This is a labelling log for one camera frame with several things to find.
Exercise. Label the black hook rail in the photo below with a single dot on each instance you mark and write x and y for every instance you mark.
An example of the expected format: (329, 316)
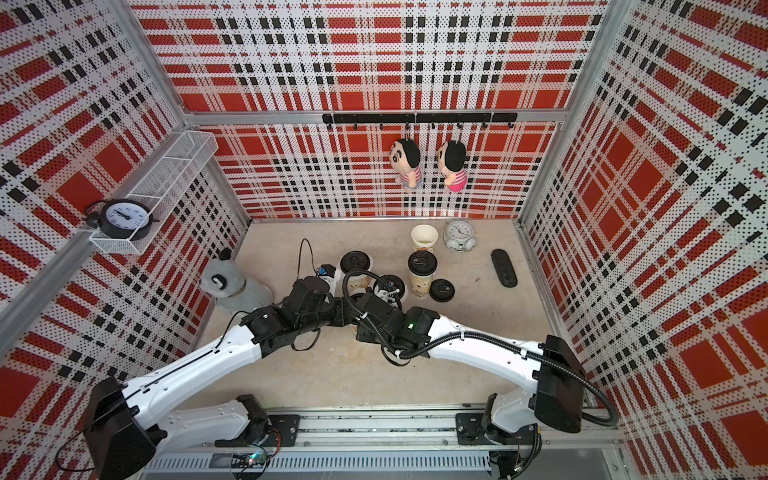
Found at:
(381, 119)

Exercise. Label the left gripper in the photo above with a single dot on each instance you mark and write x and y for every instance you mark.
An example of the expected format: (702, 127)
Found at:
(341, 316)

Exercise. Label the black round alarm clock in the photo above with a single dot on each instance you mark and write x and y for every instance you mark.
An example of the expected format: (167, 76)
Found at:
(119, 219)

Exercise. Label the plush doll blue striped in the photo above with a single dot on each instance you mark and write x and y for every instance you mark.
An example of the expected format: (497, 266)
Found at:
(405, 159)

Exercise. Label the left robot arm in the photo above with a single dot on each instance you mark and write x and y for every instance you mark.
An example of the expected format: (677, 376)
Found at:
(127, 424)

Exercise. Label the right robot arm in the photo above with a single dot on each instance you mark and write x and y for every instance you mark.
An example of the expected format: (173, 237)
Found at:
(551, 386)

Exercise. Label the plush doll pink striped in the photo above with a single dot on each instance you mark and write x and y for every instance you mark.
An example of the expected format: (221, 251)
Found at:
(451, 160)

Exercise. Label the grey plush toy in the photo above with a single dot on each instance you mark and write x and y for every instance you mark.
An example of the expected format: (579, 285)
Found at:
(231, 287)

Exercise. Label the paper milk tea cup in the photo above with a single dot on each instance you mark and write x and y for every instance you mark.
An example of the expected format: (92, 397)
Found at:
(420, 285)
(358, 282)

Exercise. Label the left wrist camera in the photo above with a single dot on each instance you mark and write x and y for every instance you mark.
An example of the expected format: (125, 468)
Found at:
(329, 274)

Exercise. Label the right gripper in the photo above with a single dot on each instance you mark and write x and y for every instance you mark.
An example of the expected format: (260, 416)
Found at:
(363, 334)

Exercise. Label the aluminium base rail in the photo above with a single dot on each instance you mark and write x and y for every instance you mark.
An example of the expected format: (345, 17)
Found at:
(398, 440)

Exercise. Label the black remote control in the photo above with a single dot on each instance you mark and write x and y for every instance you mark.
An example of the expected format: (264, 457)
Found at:
(504, 268)

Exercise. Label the black cup lid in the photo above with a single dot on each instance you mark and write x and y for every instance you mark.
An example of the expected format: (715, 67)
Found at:
(355, 260)

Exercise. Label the small white clock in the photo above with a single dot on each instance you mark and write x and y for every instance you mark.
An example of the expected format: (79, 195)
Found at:
(459, 236)

